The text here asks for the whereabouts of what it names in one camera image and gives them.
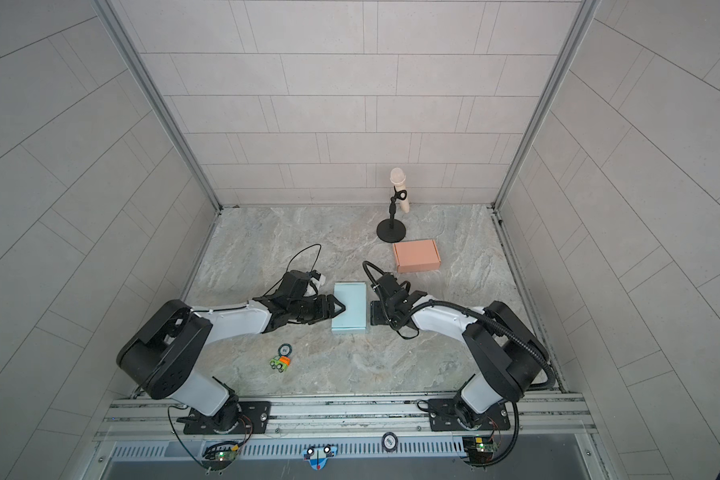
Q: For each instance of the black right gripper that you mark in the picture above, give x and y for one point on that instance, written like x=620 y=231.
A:
x=375 y=312

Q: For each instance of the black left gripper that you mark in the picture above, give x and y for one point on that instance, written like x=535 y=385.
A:
x=330 y=311

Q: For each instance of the light blue cardboard box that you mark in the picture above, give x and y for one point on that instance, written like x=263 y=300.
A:
x=354 y=319

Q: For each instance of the pink paper box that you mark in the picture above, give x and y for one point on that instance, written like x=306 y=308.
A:
x=416 y=256

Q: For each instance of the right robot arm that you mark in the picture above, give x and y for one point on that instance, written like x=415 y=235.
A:
x=510 y=359

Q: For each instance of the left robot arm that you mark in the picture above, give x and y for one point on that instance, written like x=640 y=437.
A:
x=161 y=356

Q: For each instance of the small colourful toy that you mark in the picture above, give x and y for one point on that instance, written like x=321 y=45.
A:
x=280 y=363

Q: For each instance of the beige microphone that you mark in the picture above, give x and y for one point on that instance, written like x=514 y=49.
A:
x=398 y=180

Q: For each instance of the round black white badge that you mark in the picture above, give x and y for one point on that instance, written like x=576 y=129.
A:
x=389 y=442

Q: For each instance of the blue sticker marker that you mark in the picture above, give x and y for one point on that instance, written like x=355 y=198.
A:
x=317 y=456

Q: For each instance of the right green circuit board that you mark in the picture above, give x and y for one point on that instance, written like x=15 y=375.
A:
x=479 y=450

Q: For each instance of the green circuit board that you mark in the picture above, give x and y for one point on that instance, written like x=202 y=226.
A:
x=219 y=456
x=479 y=450

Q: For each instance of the left green circuit board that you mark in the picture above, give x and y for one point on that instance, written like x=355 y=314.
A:
x=219 y=456

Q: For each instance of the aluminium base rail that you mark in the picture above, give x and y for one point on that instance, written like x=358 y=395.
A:
x=279 y=428

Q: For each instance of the aluminium corner post right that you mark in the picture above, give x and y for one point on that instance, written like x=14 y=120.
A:
x=581 y=22

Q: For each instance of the aluminium corner post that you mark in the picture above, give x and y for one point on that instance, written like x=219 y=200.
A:
x=581 y=22
x=137 y=67

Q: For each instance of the aluminium corner post left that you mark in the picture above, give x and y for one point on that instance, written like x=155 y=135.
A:
x=137 y=67

